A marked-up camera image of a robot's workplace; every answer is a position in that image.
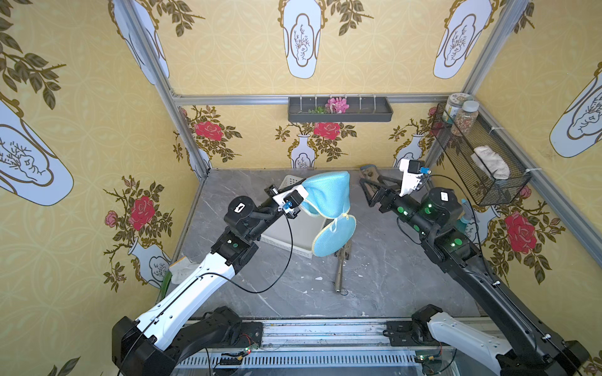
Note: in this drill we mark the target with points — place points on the grey wall shelf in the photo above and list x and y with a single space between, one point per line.
363 108

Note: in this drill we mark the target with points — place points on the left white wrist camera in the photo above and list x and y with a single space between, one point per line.
289 201

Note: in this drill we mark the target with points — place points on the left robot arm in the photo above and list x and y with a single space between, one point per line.
158 340

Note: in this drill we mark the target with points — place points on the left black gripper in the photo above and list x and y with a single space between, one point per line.
273 194

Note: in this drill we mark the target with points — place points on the white perforated plastic basket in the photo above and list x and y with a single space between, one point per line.
297 234

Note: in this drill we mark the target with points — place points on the metal garden trowel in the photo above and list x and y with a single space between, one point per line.
343 254

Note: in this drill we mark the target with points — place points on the white cloth at left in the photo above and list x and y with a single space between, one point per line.
182 269

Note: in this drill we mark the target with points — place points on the turquoise mesh laundry bag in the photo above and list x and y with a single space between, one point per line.
328 196

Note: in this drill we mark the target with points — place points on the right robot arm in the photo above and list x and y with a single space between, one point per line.
528 346

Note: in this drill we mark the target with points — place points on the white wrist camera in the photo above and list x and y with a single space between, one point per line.
414 173
289 201

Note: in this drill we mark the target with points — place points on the glass jar white lid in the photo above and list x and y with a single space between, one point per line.
453 105

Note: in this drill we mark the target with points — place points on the teal spray bottle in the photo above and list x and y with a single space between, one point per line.
468 223

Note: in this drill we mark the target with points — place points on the black wire wall basket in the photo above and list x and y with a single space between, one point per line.
484 191

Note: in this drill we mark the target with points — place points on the pink artificial flower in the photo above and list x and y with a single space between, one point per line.
337 105

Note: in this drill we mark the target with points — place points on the glass jar with grains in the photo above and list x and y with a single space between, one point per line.
465 118

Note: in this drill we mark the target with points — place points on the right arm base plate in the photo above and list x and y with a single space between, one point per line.
409 333

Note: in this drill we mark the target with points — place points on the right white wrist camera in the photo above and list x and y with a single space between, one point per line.
414 173

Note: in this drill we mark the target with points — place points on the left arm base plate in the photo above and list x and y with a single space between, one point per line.
250 334

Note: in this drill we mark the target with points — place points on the crumpled white cloth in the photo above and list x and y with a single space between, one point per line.
491 163

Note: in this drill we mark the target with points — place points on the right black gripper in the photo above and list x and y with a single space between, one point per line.
385 197

